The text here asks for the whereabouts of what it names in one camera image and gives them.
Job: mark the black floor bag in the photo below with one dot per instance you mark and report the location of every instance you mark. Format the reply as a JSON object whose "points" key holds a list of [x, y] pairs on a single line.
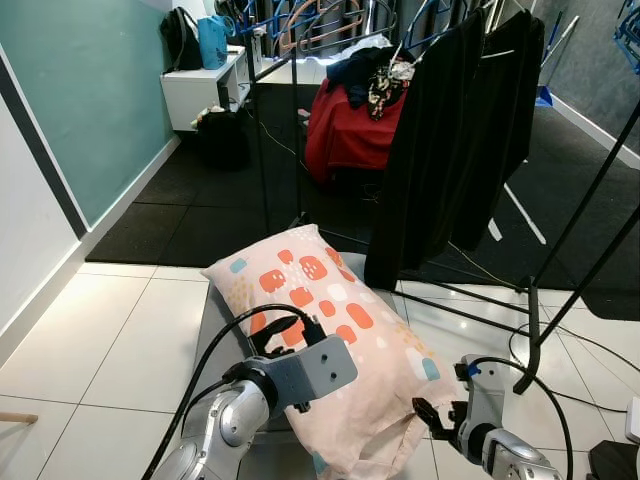
{"points": [[222, 140]]}

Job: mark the blue plastic clothes hanger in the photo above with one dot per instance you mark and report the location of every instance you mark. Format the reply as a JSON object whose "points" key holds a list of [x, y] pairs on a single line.
{"points": [[262, 28], [630, 40], [425, 35]]}

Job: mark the pink clothes hanger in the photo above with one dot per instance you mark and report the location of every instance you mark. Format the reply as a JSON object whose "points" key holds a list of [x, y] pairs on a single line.
{"points": [[300, 42]]}

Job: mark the long black hanging garment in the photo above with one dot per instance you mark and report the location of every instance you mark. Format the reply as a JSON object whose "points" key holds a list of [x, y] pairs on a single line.
{"points": [[420, 150]]}

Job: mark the red cloth covered table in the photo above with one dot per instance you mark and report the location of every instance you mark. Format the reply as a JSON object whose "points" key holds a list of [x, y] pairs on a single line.
{"points": [[345, 135]]}

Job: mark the dark blue crumpled garment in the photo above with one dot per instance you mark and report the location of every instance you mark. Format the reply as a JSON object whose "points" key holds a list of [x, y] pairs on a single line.
{"points": [[350, 75]]}

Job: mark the black metal clothes rack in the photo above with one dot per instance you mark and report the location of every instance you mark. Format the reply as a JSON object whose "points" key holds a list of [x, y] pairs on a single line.
{"points": [[532, 340]]}

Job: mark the floral patterned garment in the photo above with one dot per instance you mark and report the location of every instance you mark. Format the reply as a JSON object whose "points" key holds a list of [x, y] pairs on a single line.
{"points": [[388, 90]]}

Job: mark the white low bench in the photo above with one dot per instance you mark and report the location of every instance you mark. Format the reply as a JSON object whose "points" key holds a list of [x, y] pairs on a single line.
{"points": [[300, 68]]}

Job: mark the black rubber floor mat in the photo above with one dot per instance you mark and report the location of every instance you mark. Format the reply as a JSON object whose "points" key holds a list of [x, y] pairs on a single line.
{"points": [[200, 220]]}

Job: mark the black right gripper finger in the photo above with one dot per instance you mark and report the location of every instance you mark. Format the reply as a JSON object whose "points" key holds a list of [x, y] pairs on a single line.
{"points": [[430, 411], [441, 432]]}

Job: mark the blue tote bag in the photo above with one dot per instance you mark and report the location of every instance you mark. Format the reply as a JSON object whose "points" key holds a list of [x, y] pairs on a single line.
{"points": [[213, 45]]}

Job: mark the white wall shelf unit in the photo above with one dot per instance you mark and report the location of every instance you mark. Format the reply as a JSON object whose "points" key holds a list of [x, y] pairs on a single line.
{"points": [[195, 95]]}

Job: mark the beige crumpled cloth item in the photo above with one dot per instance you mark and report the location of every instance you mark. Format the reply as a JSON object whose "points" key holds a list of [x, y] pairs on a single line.
{"points": [[208, 115]]}

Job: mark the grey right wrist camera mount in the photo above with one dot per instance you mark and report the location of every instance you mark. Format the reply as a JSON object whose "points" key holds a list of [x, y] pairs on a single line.
{"points": [[485, 400]]}

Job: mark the black backpack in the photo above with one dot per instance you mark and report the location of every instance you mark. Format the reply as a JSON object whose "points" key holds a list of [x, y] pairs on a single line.
{"points": [[180, 40]]}

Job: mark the pink pillow with orange pattern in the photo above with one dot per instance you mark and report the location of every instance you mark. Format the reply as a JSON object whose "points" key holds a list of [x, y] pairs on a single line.
{"points": [[330, 300]]}

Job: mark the short black hanging garment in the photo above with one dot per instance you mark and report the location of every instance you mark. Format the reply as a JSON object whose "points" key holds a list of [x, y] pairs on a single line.
{"points": [[505, 120]]}

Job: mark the black floor object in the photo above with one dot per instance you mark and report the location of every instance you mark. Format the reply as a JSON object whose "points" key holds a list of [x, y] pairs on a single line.
{"points": [[612, 462]]}

